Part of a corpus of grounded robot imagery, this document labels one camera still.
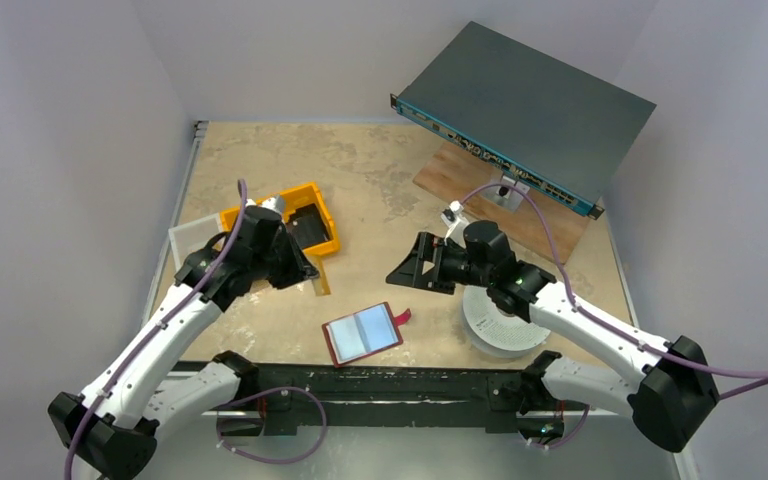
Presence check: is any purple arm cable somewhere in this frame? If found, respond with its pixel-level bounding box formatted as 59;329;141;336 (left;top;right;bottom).
63;178;329;480
442;182;768;452

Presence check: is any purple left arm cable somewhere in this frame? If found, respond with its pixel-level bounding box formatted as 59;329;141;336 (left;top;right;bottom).
63;178;329;480

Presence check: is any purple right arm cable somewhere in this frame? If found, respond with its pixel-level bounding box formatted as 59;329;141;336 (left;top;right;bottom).
442;182;768;452

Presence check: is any wooden board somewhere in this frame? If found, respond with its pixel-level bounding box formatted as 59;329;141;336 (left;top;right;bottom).
413;143;605;264

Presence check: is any grey blue network switch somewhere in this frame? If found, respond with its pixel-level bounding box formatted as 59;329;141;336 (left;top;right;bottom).
390;21;656;219

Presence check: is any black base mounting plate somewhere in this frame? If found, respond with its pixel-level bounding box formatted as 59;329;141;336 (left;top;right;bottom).
212;351;584;440

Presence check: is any orange gold credit card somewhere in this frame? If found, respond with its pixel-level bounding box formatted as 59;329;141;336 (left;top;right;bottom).
310;256;331;296

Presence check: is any white filament spool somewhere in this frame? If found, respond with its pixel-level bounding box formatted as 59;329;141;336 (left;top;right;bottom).
461;286;550;359

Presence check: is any black square part in bin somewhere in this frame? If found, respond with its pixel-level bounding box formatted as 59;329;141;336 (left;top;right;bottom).
287;204;331;249

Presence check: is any yellow double compartment bin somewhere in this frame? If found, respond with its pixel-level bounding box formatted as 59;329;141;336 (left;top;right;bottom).
219;182;343;260

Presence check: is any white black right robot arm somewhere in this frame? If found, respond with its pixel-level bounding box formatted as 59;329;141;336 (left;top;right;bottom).
386;220;720;453

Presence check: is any red leather card holder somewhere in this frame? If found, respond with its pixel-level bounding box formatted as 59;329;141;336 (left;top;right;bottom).
321;302;412;368

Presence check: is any white plastic bin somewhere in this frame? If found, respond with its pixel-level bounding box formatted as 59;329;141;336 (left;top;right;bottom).
168;213;223;270

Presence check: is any grey metal bracket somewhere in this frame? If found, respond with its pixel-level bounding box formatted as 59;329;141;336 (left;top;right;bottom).
484;174;530;212

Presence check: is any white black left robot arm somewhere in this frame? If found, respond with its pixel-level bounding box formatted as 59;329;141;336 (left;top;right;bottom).
48;202;319;479

